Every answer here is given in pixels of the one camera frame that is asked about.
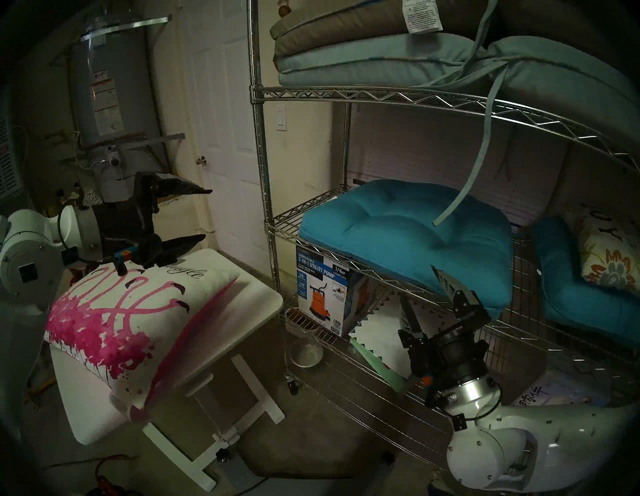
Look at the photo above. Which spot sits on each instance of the light blue seat cushion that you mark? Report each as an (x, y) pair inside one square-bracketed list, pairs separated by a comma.
[(380, 60)]

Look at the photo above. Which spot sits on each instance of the white folding table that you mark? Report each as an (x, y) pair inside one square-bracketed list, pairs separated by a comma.
[(250, 295)]

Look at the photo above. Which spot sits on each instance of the light blue cushion with ties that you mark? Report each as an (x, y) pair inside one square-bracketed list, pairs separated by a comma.
[(560, 80)]

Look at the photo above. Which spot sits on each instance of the floral print throw pillow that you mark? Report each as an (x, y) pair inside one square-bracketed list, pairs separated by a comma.
[(610, 255)]

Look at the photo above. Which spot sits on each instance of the black caster wheel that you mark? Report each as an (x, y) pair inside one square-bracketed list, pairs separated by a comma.
[(293, 386)]

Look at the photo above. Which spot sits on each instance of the white panel door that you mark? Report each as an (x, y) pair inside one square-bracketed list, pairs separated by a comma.
[(220, 125)]

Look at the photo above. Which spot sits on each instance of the brown hanging ornament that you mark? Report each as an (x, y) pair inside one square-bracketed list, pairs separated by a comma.
[(284, 7)]

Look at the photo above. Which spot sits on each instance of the pink flamingo throw cushion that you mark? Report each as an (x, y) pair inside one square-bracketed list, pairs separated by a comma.
[(125, 310)]

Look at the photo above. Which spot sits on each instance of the green paper folder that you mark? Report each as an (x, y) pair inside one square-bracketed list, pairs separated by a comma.
[(375, 361)]

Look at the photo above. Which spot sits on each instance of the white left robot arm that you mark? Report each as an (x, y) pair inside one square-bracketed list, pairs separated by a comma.
[(30, 250)]

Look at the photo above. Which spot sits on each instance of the tan seat cushion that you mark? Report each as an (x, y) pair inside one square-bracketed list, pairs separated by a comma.
[(565, 25), (350, 20)]

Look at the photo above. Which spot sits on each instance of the grey furnace cabinet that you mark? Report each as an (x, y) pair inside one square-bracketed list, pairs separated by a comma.
[(7, 160)]

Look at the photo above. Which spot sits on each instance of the white wall light switch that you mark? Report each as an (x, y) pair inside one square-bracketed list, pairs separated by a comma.
[(282, 117)]

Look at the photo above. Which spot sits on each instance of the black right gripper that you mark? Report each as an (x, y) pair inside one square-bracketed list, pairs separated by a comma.
[(450, 357)]

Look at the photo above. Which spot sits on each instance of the utility pump cardboard box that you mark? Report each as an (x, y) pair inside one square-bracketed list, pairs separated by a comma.
[(320, 285)]

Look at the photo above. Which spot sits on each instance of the printed box with Chinese characters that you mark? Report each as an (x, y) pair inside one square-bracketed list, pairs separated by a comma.
[(560, 392)]

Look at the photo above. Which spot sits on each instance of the crumpled silver foil duct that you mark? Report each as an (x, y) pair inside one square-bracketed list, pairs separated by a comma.
[(91, 197)]

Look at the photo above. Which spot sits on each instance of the white paper with zigzag edge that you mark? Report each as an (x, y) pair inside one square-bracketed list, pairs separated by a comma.
[(380, 330)]

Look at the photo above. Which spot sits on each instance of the clear glass bowl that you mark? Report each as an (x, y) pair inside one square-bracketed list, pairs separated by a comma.
[(306, 352)]

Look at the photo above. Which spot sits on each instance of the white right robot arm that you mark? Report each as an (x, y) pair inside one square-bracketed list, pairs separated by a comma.
[(550, 440)]

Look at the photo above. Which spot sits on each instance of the teal tufted seat cushion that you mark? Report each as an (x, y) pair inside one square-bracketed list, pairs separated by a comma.
[(575, 300), (400, 240)]

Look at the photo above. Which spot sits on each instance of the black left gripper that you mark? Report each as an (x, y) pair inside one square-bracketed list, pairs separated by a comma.
[(125, 230)]

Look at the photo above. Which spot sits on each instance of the grey water heater tank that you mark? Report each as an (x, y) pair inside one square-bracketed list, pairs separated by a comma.
[(110, 75)]

